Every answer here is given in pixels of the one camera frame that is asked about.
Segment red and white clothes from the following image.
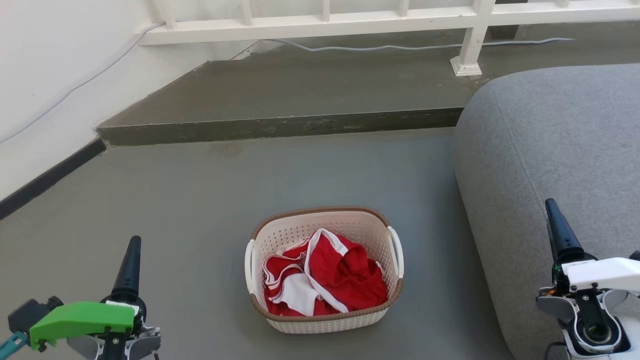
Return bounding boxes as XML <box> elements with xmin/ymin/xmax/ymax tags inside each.
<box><xmin>262</xmin><ymin>228</ymin><xmax>389</xmax><ymax>317</ymax></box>

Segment grey fabric sofa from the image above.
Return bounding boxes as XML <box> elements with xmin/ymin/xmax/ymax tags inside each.
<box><xmin>452</xmin><ymin>63</ymin><xmax>640</xmax><ymax>360</ymax></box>

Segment black baseboard strip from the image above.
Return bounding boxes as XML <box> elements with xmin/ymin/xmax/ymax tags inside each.
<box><xmin>0</xmin><ymin>137</ymin><xmax>107</xmax><ymax>221</ymax></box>

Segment teal camera mount strut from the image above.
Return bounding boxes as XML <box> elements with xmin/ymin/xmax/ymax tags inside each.
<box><xmin>0</xmin><ymin>331</ymin><xmax>30</xmax><ymax>357</ymax></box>

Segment cream perforated laundry basket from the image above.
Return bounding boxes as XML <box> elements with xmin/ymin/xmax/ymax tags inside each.
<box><xmin>244</xmin><ymin>206</ymin><xmax>405</xmax><ymax>335</ymax></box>

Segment thin grey wall cable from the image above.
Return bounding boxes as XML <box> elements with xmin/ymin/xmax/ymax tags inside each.
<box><xmin>0</xmin><ymin>22</ymin><xmax>163</xmax><ymax>146</ymax></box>

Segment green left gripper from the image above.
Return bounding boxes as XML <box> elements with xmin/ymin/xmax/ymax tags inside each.
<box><xmin>29</xmin><ymin>235</ymin><xmax>147</xmax><ymax>351</ymax></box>

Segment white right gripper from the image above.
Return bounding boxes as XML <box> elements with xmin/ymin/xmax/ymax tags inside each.
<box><xmin>544</xmin><ymin>198</ymin><xmax>640</xmax><ymax>296</ymax></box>

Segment white railing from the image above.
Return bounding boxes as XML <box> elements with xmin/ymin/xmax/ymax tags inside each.
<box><xmin>138</xmin><ymin>0</ymin><xmax>640</xmax><ymax>77</ymax></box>

